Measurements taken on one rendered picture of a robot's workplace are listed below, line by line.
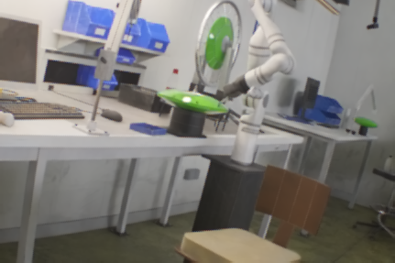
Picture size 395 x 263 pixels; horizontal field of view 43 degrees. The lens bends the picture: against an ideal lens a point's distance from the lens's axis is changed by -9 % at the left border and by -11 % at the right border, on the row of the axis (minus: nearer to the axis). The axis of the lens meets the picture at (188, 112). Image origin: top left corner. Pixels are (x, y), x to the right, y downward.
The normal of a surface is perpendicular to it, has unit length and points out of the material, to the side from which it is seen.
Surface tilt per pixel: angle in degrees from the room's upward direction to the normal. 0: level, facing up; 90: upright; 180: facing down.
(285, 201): 90
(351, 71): 90
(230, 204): 90
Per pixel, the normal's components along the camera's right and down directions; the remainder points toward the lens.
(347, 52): -0.52, -0.04
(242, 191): 0.73, 0.25
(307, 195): -0.75, -0.12
